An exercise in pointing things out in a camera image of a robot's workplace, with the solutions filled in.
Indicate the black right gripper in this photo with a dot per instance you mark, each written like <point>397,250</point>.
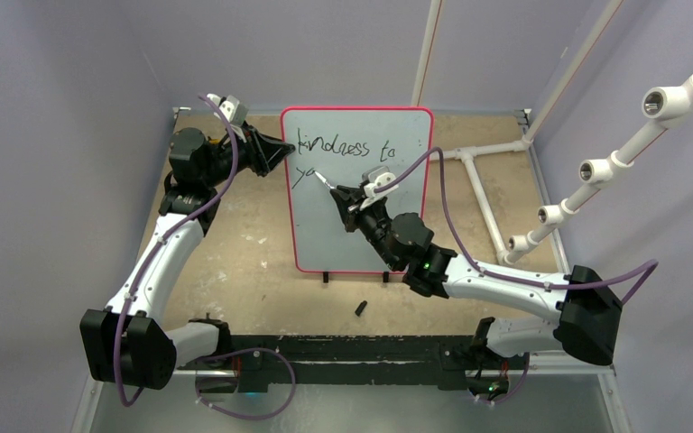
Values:
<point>346,197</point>

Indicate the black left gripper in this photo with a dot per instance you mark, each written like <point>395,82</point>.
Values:
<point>263,152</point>

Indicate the white whiteboard marker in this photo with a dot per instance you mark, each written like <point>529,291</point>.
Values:
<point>324,180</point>

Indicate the black marker cap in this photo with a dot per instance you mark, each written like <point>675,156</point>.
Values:
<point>360,308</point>

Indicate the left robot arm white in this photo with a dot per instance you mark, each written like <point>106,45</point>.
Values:
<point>124,341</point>

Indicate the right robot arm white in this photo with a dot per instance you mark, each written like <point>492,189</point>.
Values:
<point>575,313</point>

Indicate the pink framed whiteboard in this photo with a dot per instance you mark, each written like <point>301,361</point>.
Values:
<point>343,142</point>

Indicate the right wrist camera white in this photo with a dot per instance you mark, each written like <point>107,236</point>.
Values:
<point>376,184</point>

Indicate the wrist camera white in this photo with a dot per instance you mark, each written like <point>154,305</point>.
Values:
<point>232,109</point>
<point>376,184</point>

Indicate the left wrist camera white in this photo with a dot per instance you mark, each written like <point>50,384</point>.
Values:
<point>232,109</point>

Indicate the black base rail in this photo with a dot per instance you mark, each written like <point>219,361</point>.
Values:
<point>449,363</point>

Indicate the white PVC pipe frame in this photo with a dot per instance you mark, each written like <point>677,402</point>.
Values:
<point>664,108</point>

